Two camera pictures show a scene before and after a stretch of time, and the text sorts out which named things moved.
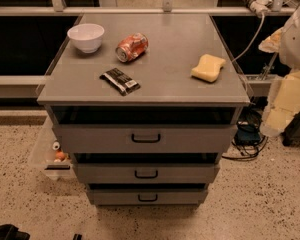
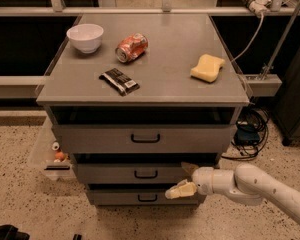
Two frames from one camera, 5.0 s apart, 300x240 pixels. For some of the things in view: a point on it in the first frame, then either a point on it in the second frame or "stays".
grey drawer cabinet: x=144 y=105 stays
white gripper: x=296 y=44 → x=202 y=181
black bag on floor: x=7 y=232 stays
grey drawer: x=148 y=172 stays
